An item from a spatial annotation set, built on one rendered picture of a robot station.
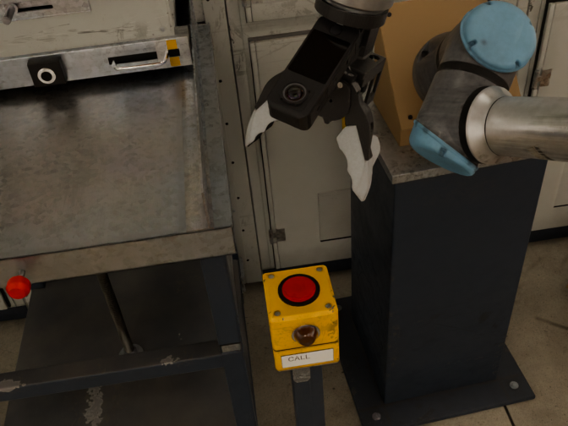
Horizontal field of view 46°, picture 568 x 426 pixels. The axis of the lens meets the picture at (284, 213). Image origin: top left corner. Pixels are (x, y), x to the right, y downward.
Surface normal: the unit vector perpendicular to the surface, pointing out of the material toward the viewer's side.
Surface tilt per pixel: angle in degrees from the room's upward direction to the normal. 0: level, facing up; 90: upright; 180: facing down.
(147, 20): 90
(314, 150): 90
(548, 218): 90
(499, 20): 39
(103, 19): 90
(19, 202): 0
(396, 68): 45
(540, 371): 0
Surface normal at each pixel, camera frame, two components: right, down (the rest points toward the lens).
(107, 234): -0.07, -0.75
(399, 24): 0.09, -0.07
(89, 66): 0.14, 0.65
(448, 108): -0.76, -0.31
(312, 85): -0.07, -0.41
